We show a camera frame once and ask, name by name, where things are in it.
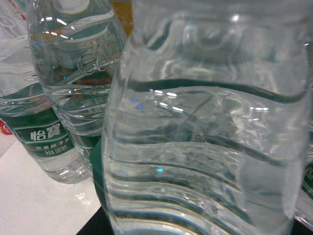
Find clear water bottle green label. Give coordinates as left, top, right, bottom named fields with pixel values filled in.
left=26, top=0, right=127, bottom=173
left=101, top=0, right=313, bottom=235
left=0, top=0, right=89, bottom=184

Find white shelf board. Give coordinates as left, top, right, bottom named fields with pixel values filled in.
left=0, top=134, right=101, bottom=235

